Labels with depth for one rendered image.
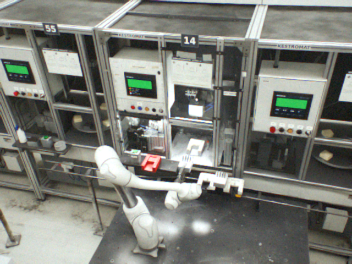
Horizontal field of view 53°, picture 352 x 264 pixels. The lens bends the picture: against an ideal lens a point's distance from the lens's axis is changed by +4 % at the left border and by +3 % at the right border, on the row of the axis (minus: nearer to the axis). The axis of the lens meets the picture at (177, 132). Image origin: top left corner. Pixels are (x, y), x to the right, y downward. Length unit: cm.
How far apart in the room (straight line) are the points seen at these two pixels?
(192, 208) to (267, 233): 61
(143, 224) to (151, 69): 112
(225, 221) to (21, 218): 228
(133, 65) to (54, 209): 210
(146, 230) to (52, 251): 147
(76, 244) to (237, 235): 168
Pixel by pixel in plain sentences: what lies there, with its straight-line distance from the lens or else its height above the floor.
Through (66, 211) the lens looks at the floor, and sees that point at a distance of 405.
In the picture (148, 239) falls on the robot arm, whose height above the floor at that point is 85.
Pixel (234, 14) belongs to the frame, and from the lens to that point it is 291.
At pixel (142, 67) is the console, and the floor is 178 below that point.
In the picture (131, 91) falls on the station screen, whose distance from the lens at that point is 270.
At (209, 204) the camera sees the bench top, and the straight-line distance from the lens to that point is 295.
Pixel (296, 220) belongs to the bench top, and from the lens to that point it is 296.
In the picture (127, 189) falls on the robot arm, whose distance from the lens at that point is 244.
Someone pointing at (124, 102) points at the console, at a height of 145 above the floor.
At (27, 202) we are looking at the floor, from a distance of 431.
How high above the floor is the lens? 286
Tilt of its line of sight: 36 degrees down
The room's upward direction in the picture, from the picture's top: 2 degrees counter-clockwise
